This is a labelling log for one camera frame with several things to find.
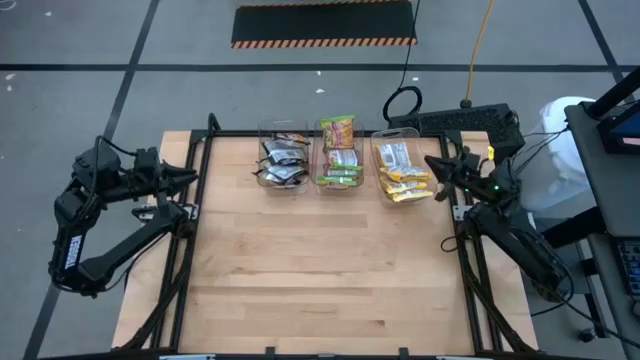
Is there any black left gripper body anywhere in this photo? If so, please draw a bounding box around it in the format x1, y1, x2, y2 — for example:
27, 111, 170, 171
117, 147, 172, 201

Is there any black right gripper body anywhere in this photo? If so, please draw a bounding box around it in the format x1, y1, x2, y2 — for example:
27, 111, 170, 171
448, 148, 509, 204

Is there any black computer case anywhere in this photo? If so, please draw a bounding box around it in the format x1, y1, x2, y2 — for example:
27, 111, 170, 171
389, 102, 526, 164

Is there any clear plastic bin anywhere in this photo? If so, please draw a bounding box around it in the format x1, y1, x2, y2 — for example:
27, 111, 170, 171
310, 116, 366, 198
255, 118, 311, 198
370, 126, 437, 208

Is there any white bag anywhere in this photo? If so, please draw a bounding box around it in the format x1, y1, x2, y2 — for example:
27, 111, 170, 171
538, 95, 596, 174

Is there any black metal strut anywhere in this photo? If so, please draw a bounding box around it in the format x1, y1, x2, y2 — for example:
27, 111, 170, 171
582, 64, 640, 121
542, 205, 609, 250

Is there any grey desk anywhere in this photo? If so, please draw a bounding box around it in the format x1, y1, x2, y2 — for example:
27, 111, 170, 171
564, 99, 640, 239
587, 232, 640, 360

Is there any black monitor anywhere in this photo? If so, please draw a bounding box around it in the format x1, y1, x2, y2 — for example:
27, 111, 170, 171
597, 99, 640, 155

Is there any black keyboard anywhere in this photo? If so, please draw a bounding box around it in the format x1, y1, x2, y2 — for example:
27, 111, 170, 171
617, 239, 640, 296

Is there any black hazard-striped floor mat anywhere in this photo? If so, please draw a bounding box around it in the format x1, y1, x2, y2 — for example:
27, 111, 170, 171
230, 0, 418, 50

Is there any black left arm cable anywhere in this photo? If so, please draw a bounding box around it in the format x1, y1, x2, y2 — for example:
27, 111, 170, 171
74, 134, 139, 211

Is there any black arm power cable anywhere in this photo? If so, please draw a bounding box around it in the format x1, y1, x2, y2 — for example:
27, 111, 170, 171
102, 232, 171, 294

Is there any yellow cable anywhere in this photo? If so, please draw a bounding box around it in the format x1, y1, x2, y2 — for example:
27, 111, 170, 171
464, 0, 496, 109

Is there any black looped cable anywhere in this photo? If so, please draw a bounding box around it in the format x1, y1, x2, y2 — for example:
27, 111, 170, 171
382, 0, 424, 120

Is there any black floor cable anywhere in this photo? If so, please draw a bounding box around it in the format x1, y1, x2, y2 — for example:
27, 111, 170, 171
529, 279, 640, 351

